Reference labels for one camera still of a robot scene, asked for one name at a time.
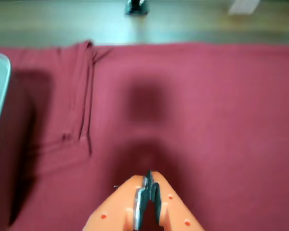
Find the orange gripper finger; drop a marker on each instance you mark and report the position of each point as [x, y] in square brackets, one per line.
[115, 207]
[175, 211]

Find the dark red cloth trousers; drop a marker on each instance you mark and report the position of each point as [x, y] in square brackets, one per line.
[183, 108]

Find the black stand base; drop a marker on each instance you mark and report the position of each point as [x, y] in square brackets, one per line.
[136, 7]

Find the white paper sheet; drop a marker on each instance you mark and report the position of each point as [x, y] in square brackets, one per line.
[244, 6]

